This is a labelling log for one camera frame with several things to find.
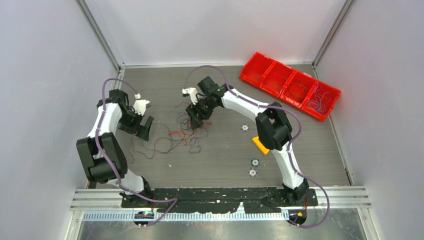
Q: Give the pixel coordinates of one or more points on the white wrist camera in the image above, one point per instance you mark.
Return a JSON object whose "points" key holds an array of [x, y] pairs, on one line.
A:
{"points": [[140, 105], [190, 92]]}

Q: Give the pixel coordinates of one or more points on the poker chip lowest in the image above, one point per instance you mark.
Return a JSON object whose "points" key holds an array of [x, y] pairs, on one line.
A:
{"points": [[252, 172]]}

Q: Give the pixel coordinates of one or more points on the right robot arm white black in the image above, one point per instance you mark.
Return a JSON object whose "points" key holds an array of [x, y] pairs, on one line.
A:
{"points": [[274, 129]]}

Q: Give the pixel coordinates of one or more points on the white slotted cable duct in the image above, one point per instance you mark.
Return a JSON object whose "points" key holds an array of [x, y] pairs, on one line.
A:
{"points": [[149, 216]]}

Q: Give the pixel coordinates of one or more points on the red four-compartment bin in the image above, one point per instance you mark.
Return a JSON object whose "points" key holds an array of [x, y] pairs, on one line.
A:
{"points": [[292, 86]]}

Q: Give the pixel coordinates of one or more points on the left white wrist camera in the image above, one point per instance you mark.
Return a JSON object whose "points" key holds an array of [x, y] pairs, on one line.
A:
{"points": [[140, 105]]}

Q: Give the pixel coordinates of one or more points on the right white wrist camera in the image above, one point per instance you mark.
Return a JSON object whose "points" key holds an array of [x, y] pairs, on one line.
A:
{"points": [[190, 92]]}

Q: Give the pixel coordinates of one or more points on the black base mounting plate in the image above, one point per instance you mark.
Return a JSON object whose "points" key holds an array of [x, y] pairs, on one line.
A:
{"points": [[220, 200]]}

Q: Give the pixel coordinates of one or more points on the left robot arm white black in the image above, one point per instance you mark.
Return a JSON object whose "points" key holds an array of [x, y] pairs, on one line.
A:
{"points": [[101, 156]]}

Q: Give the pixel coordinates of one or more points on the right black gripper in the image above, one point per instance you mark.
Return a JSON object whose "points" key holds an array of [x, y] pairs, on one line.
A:
{"points": [[196, 122]]}

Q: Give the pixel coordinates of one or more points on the aluminium frame rail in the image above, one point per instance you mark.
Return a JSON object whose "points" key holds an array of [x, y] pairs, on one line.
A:
{"points": [[340, 197]]}

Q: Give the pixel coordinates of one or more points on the poker chip centre table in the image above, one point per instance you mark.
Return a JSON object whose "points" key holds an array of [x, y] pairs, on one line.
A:
{"points": [[244, 127]]}

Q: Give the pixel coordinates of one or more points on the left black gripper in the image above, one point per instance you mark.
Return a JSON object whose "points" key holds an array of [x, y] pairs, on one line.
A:
{"points": [[141, 131]]}

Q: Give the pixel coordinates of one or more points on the yellow triangular plastic block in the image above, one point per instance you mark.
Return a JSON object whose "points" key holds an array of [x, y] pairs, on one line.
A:
{"points": [[260, 146]]}

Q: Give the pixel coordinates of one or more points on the poker chip lower upper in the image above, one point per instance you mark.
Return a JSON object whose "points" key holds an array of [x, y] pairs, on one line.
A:
{"points": [[255, 162]]}

